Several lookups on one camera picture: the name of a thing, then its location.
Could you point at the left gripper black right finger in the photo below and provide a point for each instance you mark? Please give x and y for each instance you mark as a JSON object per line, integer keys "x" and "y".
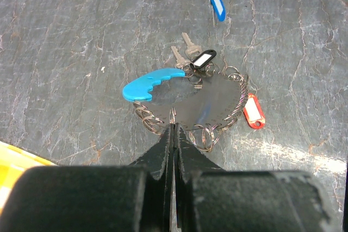
{"x": 209, "y": 198}

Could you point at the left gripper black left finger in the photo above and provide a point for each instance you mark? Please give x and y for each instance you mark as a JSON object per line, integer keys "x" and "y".
{"x": 136, "y": 197}

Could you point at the blue key tag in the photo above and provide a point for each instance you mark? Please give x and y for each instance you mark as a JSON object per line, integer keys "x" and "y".
{"x": 219, "y": 10}

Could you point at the metal keyring plate blue handle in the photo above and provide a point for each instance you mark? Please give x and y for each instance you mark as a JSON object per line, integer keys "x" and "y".
{"x": 217, "y": 105}

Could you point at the silver keys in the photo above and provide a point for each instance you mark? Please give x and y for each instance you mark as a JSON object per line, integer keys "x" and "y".
{"x": 191, "y": 52}

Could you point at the black key tag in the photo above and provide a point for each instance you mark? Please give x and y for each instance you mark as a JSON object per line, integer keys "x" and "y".
{"x": 203, "y": 59}

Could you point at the red key tag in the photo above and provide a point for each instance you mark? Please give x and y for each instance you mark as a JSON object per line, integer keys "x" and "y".
{"x": 253, "y": 112}

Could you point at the orange checkered cloth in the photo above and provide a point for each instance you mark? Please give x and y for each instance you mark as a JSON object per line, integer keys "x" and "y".
{"x": 14, "y": 162}

